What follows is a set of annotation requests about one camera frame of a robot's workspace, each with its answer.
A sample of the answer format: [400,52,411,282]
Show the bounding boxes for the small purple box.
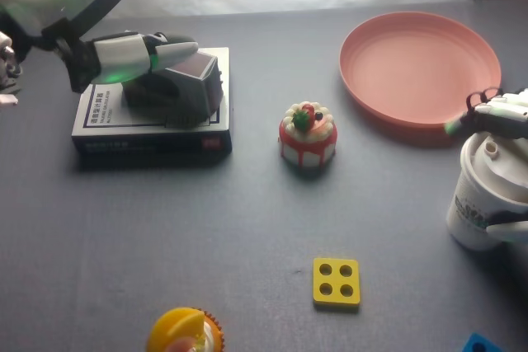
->
[122,49,226,123]

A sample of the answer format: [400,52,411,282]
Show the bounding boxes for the toy strawberry cake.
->
[278,101,339,168]

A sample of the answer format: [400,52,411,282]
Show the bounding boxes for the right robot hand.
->
[444,87,528,246]

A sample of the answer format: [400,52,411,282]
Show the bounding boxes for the white paper cup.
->
[446,131,528,252]

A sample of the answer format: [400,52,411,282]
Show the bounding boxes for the white calculator box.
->
[71,46,233,160]

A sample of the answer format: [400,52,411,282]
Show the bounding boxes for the pink round plate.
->
[338,12,502,135]

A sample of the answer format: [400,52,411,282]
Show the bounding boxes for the yellow four-hole block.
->
[312,257,361,314]

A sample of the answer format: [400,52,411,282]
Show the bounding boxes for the grey table cloth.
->
[0,0,528,352]

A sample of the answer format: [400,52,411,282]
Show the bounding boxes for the blue toy block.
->
[460,331,507,352]

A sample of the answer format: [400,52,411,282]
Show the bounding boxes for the toy orange cupcake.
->
[146,307,225,352]

